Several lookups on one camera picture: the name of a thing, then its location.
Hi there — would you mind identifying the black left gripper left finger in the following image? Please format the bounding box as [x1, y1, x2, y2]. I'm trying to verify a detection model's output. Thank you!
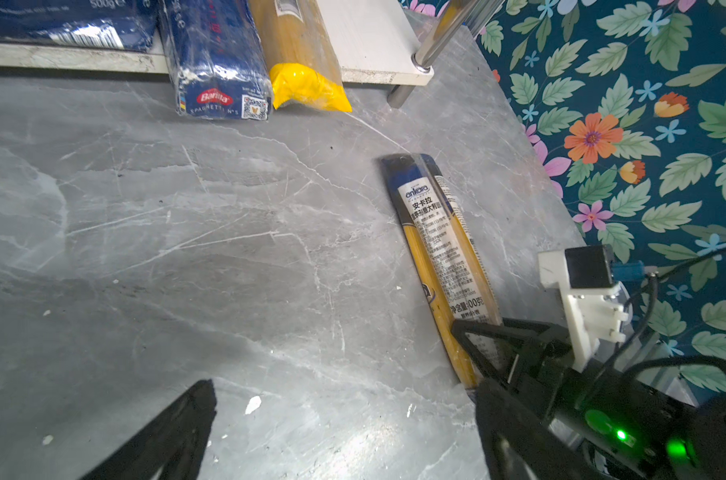
[84, 379, 217, 480]

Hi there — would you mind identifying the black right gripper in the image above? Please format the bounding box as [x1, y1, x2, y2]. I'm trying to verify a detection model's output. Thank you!
[451, 318, 726, 479]

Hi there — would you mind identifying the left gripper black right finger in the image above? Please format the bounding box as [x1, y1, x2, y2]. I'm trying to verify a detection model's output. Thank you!
[476, 379, 604, 479]

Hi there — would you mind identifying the clear spaghetti bag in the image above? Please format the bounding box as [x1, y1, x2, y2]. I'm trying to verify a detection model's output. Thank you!
[379, 154, 503, 391]

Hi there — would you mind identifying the yellow spaghetti bag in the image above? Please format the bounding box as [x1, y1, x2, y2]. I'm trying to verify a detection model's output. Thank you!
[248, 0, 352, 113]

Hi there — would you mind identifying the blue Barilla spaghetti bag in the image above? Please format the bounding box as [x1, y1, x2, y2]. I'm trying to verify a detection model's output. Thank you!
[159, 0, 273, 121]

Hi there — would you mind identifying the blue Barilla pasta bag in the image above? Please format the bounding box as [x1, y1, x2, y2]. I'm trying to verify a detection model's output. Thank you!
[0, 0, 158, 52]

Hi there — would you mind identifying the white two-tier shelf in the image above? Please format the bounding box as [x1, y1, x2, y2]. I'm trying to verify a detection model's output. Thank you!
[0, 1, 504, 108]

